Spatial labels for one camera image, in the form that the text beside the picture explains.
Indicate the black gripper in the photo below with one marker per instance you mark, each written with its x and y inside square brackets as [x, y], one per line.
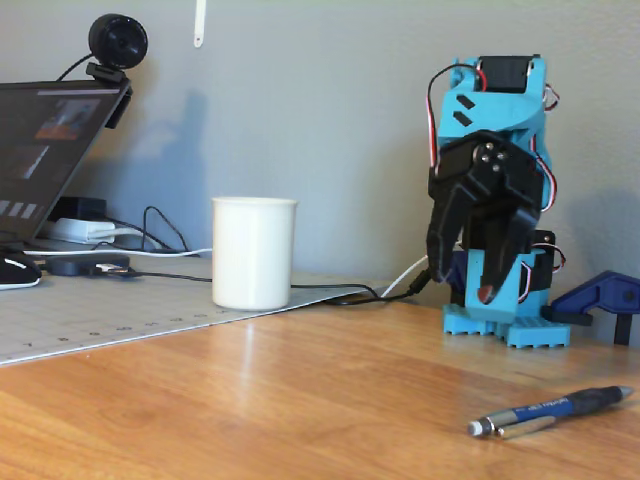
[505, 187]

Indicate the blue and silver pen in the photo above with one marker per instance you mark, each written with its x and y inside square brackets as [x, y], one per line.
[550, 405]

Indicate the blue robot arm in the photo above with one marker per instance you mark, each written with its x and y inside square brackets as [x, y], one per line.
[495, 115]

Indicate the white ceramic mug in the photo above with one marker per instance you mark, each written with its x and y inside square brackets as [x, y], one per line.
[250, 255]

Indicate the dark blue table clamp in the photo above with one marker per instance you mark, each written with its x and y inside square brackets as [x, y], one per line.
[600, 295]

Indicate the grey gridded cutting mat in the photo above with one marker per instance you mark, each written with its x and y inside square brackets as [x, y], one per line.
[125, 315]

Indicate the white blind wand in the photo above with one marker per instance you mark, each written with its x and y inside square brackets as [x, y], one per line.
[200, 20]

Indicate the black power adapter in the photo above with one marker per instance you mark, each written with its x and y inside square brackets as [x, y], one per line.
[82, 206]

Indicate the white power adapter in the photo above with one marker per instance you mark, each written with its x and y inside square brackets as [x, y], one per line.
[80, 229]

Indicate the dark grey usb hub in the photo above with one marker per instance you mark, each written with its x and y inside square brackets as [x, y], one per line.
[70, 265]

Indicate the black round webcam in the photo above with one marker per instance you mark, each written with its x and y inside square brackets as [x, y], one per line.
[117, 40]

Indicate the black and white mouse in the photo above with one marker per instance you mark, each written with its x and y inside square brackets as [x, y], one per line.
[15, 272]

